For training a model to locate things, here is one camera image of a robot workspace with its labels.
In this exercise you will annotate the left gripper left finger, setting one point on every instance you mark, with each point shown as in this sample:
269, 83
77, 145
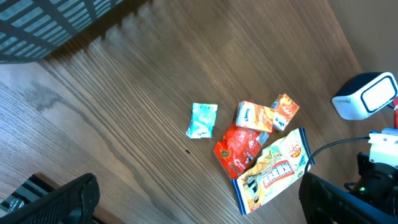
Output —
74, 202

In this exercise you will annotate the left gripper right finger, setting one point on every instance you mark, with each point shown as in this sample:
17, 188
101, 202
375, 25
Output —
323, 203

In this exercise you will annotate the yellow chips bag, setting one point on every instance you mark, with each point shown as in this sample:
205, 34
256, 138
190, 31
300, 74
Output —
278, 166

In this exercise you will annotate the red snack packet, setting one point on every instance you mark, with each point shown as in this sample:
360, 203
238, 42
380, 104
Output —
238, 148

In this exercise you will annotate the orange Kleenex Enjoy pack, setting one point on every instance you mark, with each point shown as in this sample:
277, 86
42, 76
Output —
284, 109

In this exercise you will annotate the orange Kleenex Cherish pack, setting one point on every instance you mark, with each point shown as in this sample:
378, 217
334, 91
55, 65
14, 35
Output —
253, 116

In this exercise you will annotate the teal Kleenex tissue pack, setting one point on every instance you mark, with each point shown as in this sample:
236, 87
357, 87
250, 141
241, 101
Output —
202, 121

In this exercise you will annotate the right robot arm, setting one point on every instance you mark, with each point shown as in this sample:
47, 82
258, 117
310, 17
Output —
377, 185

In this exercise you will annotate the white barcode scanner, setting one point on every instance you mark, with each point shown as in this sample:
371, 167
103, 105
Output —
365, 94

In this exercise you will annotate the grey plastic shopping basket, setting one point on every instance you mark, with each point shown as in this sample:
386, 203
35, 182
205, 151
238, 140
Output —
32, 29

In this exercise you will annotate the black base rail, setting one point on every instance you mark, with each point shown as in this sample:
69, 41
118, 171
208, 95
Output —
31, 190

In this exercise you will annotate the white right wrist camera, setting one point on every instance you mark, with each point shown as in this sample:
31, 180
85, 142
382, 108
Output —
384, 147

